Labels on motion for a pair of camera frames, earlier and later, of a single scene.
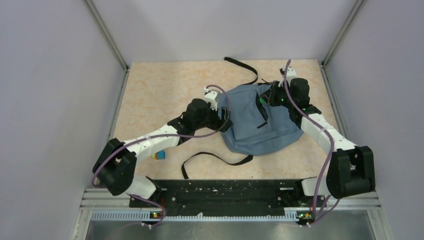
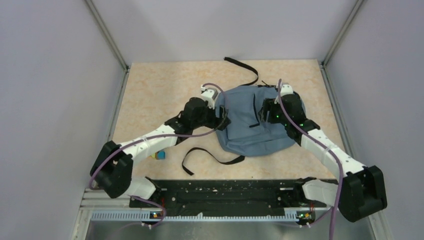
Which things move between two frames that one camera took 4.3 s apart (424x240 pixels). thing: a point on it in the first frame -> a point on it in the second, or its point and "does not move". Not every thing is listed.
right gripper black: (271, 94) -> (269, 105)
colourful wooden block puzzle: (160, 155) does not move
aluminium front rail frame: (98, 205) does not move
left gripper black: (223, 124) does not move
